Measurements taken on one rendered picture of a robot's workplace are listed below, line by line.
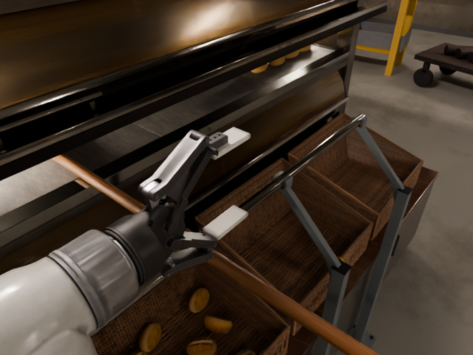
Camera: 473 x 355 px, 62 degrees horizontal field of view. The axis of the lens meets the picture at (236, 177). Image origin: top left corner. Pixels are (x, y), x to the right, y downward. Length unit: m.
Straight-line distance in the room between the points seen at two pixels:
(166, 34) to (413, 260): 2.06
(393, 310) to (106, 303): 2.08
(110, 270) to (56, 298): 0.05
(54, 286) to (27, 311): 0.03
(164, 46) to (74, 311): 0.84
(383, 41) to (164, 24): 4.40
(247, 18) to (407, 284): 1.78
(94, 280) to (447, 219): 2.83
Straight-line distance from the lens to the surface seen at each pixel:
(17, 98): 0.93
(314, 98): 1.96
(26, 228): 1.08
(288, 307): 0.76
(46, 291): 0.39
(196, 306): 1.46
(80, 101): 0.90
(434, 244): 2.85
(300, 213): 1.13
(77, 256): 0.41
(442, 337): 2.38
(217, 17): 1.26
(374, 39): 5.37
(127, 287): 0.42
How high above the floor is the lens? 1.81
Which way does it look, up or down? 36 degrees down
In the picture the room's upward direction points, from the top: straight up
